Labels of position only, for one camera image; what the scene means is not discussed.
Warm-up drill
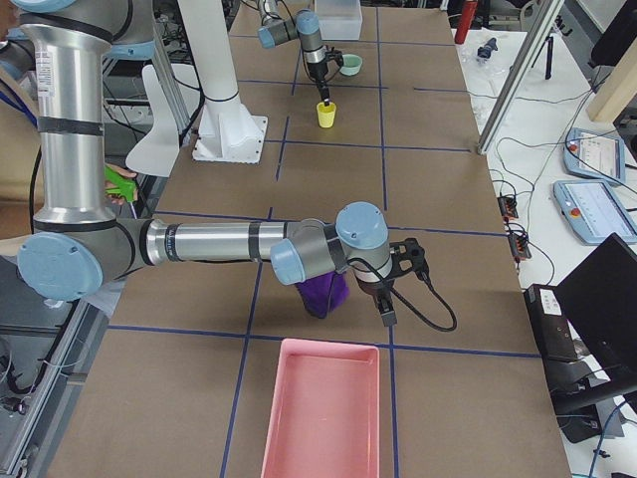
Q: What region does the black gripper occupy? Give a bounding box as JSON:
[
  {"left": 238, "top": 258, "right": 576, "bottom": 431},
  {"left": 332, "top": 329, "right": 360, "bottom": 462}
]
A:
[
  {"left": 356, "top": 278, "right": 396, "bottom": 327},
  {"left": 306, "top": 61, "right": 330, "bottom": 106}
]

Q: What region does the yellow plastic cup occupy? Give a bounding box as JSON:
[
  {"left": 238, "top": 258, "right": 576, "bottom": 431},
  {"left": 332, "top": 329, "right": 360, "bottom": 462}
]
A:
[{"left": 316, "top": 102, "right": 337, "bottom": 128}]

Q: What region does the pale green bowl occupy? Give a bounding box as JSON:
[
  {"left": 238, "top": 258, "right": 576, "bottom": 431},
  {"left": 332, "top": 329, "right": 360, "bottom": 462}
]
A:
[{"left": 339, "top": 54, "right": 363, "bottom": 77}]

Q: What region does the purple cloth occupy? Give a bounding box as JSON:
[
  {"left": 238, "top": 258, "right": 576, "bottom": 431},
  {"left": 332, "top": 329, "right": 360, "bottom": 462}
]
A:
[{"left": 295, "top": 272, "right": 349, "bottom": 319}]

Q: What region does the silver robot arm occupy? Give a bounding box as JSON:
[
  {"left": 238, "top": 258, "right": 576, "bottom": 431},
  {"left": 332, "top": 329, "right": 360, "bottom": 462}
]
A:
[
  {"left": 16, "top": 1, "right": 397, "bottom": 326},
  {"left": 256, "top": 1, "right": 331, "bottom": 107}
]

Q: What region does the translucent white storage box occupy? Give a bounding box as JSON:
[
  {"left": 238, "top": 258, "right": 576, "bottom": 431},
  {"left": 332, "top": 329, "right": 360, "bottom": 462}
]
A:
[{"left": 314, "top": 0, "right": 362, "bottom": 41}]

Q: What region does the black computer box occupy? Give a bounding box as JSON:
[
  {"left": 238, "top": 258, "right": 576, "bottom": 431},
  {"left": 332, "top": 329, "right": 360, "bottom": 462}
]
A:
[{"left": 524, "top": 284, "right": 584, "bottom": 363}]

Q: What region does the pink plastic bin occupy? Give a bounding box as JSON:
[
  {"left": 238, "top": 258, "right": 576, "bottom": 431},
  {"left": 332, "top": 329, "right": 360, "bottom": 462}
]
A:
[{"left": 261, "top": 339, "right": 380, "bottom": 477}]

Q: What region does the orange terminal board near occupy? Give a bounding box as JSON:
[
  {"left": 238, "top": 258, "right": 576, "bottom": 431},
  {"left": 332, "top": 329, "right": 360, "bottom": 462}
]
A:
[{"left": 509, "top": 231, "right": 531, "bottom": 262}]

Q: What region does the orange terminal board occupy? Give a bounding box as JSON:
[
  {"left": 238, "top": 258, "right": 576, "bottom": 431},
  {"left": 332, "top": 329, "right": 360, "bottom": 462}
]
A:
[
  {"left": 509, "top": 231, "right": 531, "bottom": 262},
  {"left": 498, "top": 195, "right": 519, "bottom": 222}
]

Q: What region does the orange terminal board far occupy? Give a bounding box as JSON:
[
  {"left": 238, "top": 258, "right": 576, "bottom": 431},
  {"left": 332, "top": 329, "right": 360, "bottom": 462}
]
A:
[{"left": 498, "top": 195, "right": 519, "bottom": 222}]

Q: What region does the folded dark blue umbrella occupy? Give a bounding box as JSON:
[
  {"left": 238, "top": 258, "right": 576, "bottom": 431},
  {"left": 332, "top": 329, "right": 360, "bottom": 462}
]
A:
[{"left": 477, "top": 37, "right": 498, "bottom": 62}]

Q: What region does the red bottle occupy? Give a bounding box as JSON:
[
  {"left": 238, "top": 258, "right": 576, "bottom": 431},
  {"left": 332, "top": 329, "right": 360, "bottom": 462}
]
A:
[{"left": 454, "top": 0, "right": 478, "bottom": 45}]

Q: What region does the black monitor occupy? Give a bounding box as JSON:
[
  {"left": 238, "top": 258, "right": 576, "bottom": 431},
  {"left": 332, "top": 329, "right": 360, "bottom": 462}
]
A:
[{"left": 553, "top": 233, "right": 636, "bottom": 414}]

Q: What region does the green spray gun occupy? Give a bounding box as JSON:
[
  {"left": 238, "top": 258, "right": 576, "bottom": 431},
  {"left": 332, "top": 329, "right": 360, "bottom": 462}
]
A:
[{"left": 105, "top": 164, "right": 137, "bottom": 205}]

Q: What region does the near blue teach pendant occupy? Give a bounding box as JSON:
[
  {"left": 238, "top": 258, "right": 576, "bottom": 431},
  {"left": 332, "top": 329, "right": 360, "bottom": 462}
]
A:
[{"left": 552, "top": 179, "right": 636, "bottom": 245}]

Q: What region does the blue teach pendant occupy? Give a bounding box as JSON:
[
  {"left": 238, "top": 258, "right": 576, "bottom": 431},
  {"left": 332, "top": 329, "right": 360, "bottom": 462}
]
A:
[
  {"left": 563, "top": 127, "right": 626, "bottom": 186},
  {"left": 552, "top": 179, "right": 636, "bottom": 245}
]

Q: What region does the far blue teach pendant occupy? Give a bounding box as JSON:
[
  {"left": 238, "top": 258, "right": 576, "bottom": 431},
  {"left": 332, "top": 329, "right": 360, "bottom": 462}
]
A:
[{"left": 563, "top": 127, "right": 626, "bottom": 186}]

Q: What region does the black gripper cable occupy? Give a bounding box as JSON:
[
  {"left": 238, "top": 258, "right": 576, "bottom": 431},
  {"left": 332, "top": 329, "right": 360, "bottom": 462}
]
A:
[{"left": 347, "top": 258, "right": 458, "bottom": 333}]

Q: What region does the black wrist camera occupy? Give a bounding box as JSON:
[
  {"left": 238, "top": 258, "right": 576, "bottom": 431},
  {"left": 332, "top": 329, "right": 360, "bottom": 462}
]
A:
[{"left": 388, "top": 238, "right": 430, "bottom": 282}]

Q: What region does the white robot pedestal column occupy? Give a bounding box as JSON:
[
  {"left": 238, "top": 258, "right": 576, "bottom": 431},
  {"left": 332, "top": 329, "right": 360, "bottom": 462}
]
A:
[{"left": 178, "top": 0, "right": 268, "bottom": 164}]

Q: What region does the aluminium frame post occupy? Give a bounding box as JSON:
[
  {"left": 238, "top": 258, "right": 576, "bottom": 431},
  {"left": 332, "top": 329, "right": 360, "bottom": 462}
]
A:
[{"left": 477, "top": 0, "right": 564, "bottom": 154}]

